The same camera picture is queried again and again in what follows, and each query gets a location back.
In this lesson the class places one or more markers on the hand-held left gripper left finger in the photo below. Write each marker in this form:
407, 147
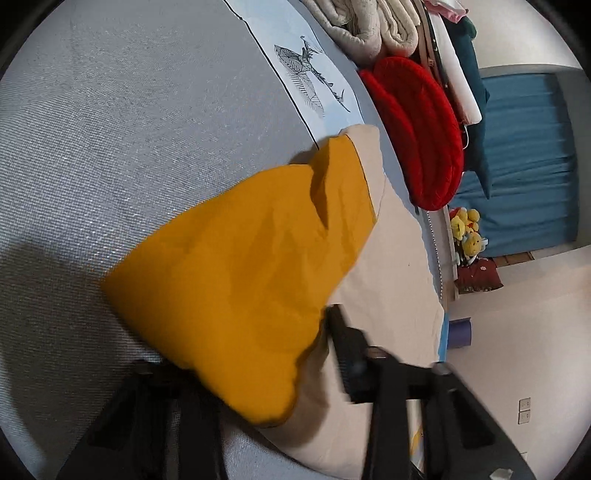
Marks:
138, 415

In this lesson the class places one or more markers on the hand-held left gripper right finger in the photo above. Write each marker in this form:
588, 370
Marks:
348, 360

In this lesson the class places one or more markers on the beige and orange hoodie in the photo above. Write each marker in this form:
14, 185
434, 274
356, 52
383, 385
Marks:
231, 277

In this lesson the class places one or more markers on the purple cup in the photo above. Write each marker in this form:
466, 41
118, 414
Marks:
460, 333

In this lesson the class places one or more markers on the dark red bag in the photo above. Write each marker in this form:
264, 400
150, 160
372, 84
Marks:
480, 277

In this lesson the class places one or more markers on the yellow plush toy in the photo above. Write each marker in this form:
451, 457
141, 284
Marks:
464, 224
474, 244

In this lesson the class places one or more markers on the red folded blanket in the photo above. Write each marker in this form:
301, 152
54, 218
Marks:
415, 124

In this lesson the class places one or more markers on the blue curtain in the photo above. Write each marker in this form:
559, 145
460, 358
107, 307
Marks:
526, 161

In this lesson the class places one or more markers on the dark teal hanging cloth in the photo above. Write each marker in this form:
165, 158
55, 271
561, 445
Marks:
473, 87

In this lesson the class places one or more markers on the white hanging garment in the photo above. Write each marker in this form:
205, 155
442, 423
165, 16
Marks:
455, 64

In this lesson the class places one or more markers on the cream folded blanket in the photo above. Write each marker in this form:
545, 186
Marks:
369, 23

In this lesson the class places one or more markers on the pink cloth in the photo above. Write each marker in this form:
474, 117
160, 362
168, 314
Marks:
445, 7

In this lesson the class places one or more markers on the white wall socket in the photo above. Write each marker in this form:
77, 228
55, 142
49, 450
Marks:
524, 410

